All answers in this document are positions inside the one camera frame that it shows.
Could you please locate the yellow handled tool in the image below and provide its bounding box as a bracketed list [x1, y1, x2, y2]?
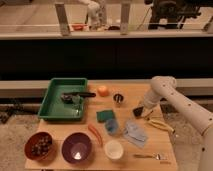
[148, 119, 175, 133]

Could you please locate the black eraser block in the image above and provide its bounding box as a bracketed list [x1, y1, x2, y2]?
[133, 106, 144, 118]

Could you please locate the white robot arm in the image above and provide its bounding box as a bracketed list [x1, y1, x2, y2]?
[142, 76, 213, 171]

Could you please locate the light blue folded cloth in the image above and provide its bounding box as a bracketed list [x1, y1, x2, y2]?
[123, 120, 148, 148]

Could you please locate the small metal cup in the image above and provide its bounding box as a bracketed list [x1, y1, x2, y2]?
[113, 93, 124, 106]

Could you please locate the blue crumpled cloth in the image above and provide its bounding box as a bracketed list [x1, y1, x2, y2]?
[105, 119, 119, 135]

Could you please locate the wooden board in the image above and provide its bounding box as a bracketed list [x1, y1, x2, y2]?
[25, 83, 178, 171]

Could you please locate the green sponge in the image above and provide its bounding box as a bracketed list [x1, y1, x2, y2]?
[97, 110, 115, 122]

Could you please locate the metal fork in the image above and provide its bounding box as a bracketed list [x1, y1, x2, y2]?
[133, 154, 166, 160]

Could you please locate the orange fruit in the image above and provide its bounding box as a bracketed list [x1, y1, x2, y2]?
[97, 86, 109, 97]

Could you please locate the white plastic cup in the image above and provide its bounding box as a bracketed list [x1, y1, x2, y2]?
[104, 140, 124, 161]

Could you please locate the purple bowl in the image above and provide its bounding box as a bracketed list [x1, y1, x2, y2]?
[61, 132, 92, 164]

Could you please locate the green plastic tray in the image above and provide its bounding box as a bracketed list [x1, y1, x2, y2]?
[38, 78, 87, 121]

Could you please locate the brown bowl with contents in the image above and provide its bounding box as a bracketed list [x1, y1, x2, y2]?
[24, 132, 53, 161]

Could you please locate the black handled tool in tray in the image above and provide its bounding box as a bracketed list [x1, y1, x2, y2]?
[60, 92, 96, 104]

